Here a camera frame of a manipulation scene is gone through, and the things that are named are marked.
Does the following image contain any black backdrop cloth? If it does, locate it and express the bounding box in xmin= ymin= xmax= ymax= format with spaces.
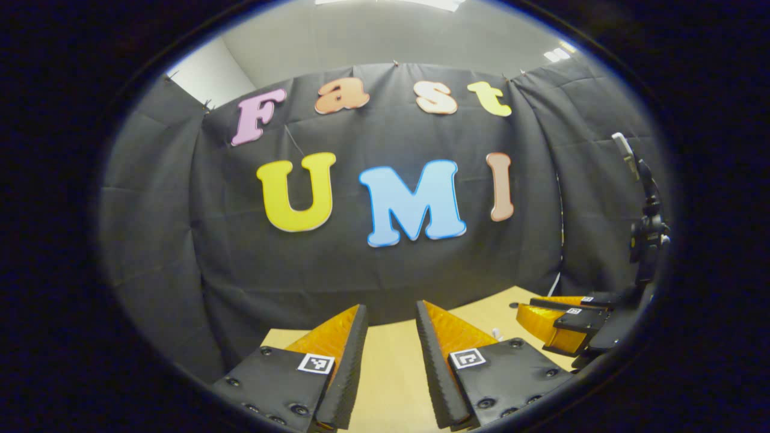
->
xmin=99 ymin=60 xmax=671 ymax=385

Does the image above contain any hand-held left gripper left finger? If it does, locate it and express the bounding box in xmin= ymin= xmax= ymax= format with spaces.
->
xmin=211 ymin=304 xmax=369 ymax=431

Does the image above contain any small ceiling light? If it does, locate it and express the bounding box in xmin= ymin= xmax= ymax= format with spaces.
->
xmin=543 ymin=40 xmax=572 ymax=63

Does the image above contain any wooden desktop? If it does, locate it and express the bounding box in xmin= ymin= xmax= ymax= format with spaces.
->
xmin=260 ymin=286 xmax=578 ymax=433

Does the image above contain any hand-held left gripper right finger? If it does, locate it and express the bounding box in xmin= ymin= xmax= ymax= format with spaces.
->
xmin=415 ymin=299 xmax=575 ymax=431

